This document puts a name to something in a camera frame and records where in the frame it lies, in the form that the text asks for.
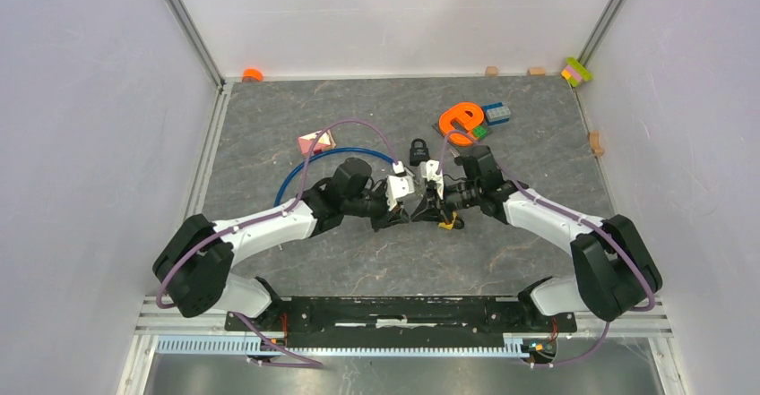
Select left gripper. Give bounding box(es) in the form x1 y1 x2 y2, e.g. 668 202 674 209
342 184 409 232

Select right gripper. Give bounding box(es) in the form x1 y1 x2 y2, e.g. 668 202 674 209
410 180 481 226

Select silver key bunch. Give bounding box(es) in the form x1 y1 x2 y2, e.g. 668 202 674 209
407 182 426 200

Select yellow padlock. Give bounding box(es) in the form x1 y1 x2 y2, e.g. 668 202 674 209
438 211 465 230

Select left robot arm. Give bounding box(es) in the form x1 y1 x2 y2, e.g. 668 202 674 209
152 158 414 331

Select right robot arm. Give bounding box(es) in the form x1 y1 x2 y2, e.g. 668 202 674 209
410 140 662 331

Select black padlock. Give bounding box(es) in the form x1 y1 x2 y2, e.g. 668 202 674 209
409 138 430 167

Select green lego brick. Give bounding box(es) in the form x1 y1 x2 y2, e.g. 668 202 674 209
471 125 490 141

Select orange letter block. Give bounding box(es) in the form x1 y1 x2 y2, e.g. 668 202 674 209
436 101 487 147

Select pink wooden puzzle box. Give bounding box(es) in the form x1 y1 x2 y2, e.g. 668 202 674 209
298 131 336 158

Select blue lego brick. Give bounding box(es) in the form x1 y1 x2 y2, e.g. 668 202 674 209
481 102 512 125

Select wooden block left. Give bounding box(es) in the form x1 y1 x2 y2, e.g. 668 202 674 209
485 65 498 77

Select wooden arch piece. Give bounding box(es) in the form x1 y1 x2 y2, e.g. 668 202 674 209
588 131 605 158

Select stacked coloured lego bricks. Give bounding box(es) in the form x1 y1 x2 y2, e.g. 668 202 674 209
560 57 593 88

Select orange round cap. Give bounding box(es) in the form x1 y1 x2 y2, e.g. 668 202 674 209
241 68 263 82

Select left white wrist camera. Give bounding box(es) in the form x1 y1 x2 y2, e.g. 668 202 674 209
385 161 415 210

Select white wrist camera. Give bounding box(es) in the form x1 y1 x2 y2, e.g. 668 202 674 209
419 159 443 184
385 161 415 210

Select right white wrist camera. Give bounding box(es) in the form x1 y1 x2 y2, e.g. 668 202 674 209
419 159 443 184

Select blue cable loop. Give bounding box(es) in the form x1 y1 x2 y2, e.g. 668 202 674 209
273 147 396 209

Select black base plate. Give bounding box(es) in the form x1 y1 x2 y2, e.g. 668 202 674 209
251 296 577 348

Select blue slotted cable duct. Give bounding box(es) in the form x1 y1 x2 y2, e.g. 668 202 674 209
155 335 525 358

